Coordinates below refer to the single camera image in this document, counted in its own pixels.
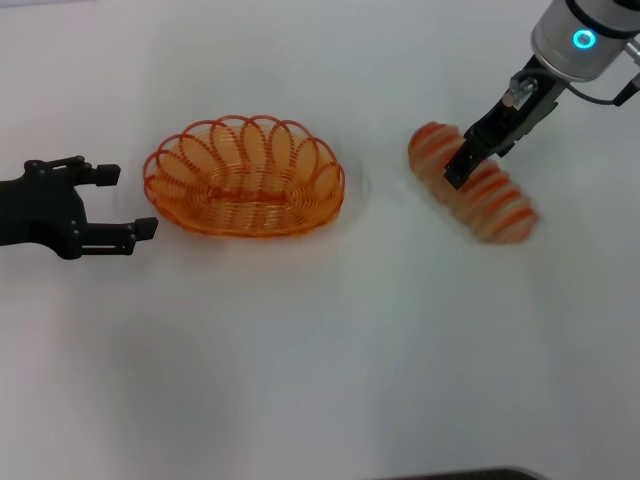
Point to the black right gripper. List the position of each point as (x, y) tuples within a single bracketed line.
[(510, 125)]

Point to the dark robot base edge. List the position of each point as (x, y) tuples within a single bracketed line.
[(465, 474)]

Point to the orange woven plastic basket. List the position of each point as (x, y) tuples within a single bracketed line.
[(245, 210)]

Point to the striped toy bread loaf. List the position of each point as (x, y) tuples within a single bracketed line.
[(490, 210)]

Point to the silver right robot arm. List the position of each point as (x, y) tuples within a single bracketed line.
[(570, 30)]

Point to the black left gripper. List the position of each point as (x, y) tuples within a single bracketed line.
[(40, 210)]

